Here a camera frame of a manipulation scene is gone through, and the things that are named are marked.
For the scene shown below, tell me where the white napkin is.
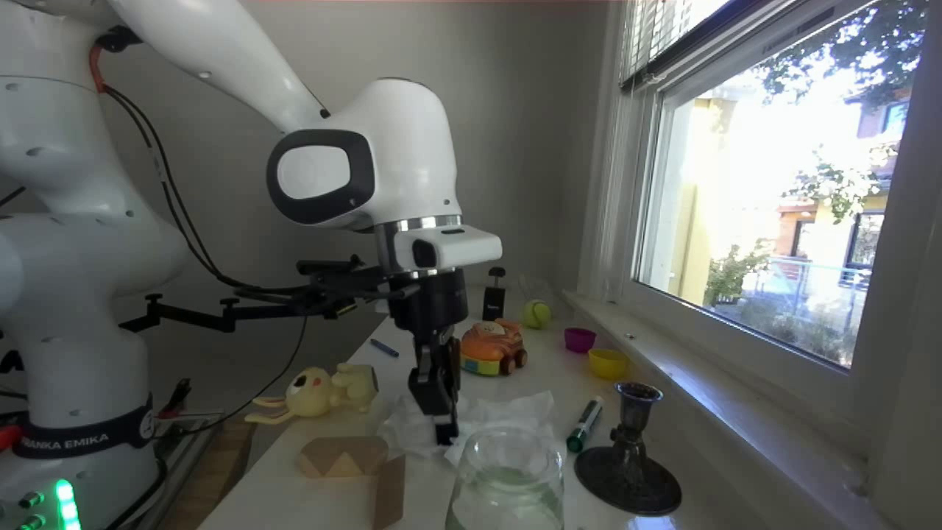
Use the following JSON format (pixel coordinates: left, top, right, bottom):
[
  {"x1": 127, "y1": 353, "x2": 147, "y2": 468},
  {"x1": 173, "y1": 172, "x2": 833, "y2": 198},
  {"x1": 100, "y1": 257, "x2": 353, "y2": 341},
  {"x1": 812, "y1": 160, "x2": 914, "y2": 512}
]
[{"x1": 378, "y1": 390, "x2": 557, "y2": 466}]

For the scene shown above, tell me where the orange toy car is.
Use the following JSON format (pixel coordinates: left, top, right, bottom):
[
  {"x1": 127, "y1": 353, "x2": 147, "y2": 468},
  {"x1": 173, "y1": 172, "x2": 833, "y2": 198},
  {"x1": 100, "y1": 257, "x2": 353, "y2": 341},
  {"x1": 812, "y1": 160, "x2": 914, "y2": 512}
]
[{"x1": 459, "y1": 319, "x2": 529, "y2": 378}]

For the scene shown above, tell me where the yellow plush toy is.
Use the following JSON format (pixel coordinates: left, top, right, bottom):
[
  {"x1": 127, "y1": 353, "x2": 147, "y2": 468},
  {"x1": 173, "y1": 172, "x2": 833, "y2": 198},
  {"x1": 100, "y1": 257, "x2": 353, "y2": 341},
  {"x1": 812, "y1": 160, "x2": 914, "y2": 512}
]
[{"x1": 244, "y1": 362, "x2": 380, "y2": 427}]

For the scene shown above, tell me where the yellow bowl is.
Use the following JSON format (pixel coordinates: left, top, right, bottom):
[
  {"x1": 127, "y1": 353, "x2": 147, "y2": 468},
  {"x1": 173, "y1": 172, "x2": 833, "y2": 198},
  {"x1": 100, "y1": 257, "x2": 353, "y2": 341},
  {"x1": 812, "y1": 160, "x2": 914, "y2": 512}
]
[{"x1": 587, "y1": 348, "x2": 631, "y2": 381}]

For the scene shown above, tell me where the clear glass jar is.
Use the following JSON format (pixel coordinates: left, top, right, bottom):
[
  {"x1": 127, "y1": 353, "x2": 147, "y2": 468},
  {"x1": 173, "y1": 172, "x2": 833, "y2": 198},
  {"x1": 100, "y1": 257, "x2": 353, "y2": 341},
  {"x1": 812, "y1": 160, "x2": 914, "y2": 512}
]
[{"x1": 445, "y1": 425, "x2": 567, "y2": 530}]

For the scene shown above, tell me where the green marker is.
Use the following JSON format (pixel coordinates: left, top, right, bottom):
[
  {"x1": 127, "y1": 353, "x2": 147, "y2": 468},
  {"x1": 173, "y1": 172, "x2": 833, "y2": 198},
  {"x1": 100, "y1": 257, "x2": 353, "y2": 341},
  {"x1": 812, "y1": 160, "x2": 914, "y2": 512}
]
[{"x1": 565, "y1": 396, "x2": 605, "y2": 454}]

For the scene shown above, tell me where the black candlestick holder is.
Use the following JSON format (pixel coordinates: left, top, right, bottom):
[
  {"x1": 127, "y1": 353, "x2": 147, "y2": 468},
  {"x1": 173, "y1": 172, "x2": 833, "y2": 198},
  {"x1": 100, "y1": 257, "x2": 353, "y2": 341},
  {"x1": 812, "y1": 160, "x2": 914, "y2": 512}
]
[{"x1": 574, "y1": 381, "x2": 683, "y2": 517}]

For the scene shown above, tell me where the red and black clamp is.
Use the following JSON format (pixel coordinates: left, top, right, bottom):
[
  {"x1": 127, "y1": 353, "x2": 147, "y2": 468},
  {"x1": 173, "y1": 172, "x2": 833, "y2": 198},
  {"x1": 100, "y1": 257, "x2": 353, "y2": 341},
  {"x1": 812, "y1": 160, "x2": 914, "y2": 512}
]
[{"x1": 153, "y1": 377, "x2": 224, "y2": 423}]

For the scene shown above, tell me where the window blind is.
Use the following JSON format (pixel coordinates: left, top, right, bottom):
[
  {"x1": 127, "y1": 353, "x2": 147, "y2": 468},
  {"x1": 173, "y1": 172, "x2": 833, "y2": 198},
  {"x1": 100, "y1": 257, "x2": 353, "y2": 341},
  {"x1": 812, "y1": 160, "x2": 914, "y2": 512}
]
[{"x1": 620, "y1": 0, "x2": 737, "y2": 88}]

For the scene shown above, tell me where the window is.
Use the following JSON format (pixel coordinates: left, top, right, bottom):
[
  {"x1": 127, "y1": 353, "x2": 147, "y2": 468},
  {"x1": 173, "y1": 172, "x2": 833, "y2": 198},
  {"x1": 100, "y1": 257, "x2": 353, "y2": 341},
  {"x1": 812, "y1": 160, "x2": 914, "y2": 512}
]
[{"x1": 589, "y1": 0, "x2": 942, "y2": 472}]

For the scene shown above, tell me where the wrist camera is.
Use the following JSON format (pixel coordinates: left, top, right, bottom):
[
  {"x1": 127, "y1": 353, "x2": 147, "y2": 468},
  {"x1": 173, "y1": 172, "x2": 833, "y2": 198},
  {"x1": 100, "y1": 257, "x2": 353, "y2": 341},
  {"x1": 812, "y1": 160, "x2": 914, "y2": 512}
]
[{"x1": 297, "y1": 254, "x2": 404, "y2": 319}]

